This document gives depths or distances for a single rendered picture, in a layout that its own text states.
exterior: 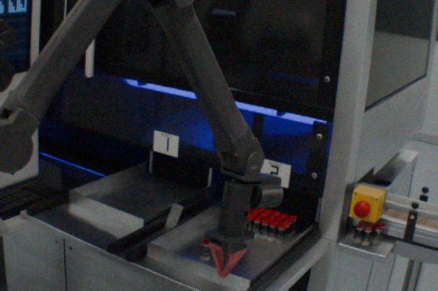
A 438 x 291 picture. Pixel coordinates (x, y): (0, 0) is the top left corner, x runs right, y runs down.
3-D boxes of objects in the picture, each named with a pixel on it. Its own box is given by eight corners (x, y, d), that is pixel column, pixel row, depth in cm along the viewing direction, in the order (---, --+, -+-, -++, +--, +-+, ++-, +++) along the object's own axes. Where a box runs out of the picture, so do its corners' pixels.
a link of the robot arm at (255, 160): (222, 145, 116) (249, 152, 109) (265, 146, 123) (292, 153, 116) (214, 202, 117) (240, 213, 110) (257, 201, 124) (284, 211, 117)
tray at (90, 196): (145, 171, 180) (145, 161, 179) (216, 193, 167) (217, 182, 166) (69, 202, 152) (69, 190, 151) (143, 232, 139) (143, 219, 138)
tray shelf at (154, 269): (133, 173, 183) (133, 167, 182) (340, 236, 149) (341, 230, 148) (19, 217, 143) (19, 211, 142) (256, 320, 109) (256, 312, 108)
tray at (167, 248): (223, 210, 156) (224, 199, 155) (310, 237, 143) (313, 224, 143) (146, 256, 127) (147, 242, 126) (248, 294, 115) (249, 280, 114)
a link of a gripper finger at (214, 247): (247, 276, 119) (255, 235, 118) (230, 285, 113) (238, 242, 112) (220, 266, 122) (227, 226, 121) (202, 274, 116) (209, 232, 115)
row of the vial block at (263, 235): (222, 222, 148) (224, 206, 147) (285, 242, 139) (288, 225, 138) (217, 225, 146) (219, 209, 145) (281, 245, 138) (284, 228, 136)
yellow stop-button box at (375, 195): (357, 207, 143) (361, 181, 142) (382, 214, 140) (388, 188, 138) (347, 217, 137) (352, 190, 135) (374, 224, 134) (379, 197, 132)
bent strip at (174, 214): (172, 224, 145) (174, 202, 144) (182, 227, 144) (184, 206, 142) (138, 242, 133) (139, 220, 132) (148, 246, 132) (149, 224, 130)
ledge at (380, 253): (354, 231, 153) (356, 224, 152) (398, 242, 147) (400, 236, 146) (337, 249, 141) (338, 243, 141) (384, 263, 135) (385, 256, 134)
